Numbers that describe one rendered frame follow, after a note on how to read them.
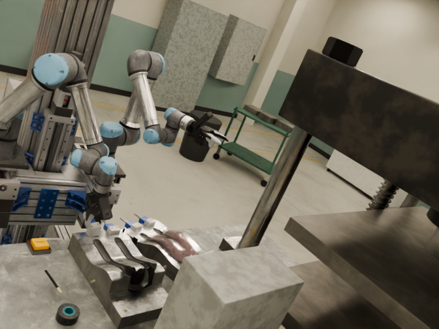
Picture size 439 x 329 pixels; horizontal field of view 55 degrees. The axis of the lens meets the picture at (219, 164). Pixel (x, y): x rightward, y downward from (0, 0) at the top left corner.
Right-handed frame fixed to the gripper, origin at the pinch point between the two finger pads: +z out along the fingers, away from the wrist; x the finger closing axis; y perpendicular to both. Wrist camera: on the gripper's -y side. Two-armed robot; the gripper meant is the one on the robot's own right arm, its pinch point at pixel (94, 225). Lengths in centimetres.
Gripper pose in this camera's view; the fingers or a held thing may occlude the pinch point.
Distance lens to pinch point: 202.0
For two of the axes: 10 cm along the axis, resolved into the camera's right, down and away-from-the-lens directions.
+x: -7.6, 0.8, -6.5
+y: -5.5, -6.0, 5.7
